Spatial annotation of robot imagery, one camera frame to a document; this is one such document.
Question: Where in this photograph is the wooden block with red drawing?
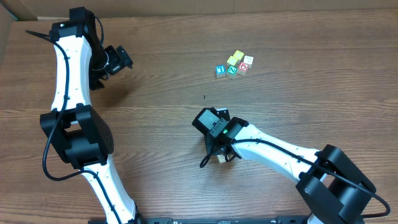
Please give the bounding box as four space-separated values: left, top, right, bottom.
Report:
216 154 228 164

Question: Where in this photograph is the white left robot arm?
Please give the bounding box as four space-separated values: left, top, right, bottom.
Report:
39 7 145 223

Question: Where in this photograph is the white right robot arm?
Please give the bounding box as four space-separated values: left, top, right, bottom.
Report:
192 108 376 223

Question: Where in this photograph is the blue letter block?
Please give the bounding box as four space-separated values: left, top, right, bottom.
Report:
215 65 226 78

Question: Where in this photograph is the green letter Z block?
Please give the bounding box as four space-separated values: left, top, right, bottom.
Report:
226 66 238 79

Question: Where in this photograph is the red bordered block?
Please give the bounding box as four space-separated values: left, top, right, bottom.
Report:
237 62 249 75

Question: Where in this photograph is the yellow block middle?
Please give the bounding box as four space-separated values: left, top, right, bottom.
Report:
226 56 238 67

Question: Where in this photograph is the yellow block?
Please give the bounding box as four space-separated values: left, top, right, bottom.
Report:
226 56 238 67
233 50 244 61

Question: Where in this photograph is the white block red print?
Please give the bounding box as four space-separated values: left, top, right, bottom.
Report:
243 55 254 69

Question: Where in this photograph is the yellow block top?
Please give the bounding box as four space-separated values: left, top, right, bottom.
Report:
233 50 244 61

